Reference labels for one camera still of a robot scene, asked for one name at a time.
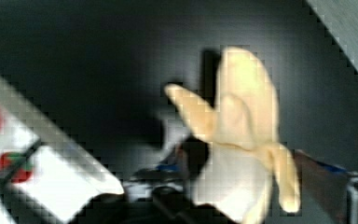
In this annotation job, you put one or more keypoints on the black toaster oven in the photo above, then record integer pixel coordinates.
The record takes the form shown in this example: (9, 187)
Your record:
(95, 70)

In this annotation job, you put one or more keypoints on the yellow plush banana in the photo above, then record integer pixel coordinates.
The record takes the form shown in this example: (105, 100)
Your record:
(241, 128)

